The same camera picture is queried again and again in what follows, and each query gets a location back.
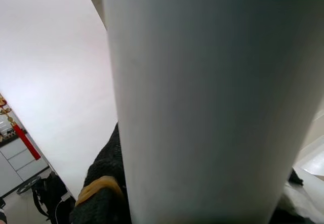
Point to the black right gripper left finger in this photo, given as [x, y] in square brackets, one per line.
[106, 166]

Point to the white plastic table leg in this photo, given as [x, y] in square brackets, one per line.
[207, 95]

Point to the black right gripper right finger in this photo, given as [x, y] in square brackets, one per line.
[294, 178]

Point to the red hanging ornament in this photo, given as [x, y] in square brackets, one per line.
[27, 143]

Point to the brown rubber band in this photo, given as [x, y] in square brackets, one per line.
[101, 184]

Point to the white drawer cabinet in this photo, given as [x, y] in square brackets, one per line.
[17, 163]

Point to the black backpack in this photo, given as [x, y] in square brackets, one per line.
[48, 196]

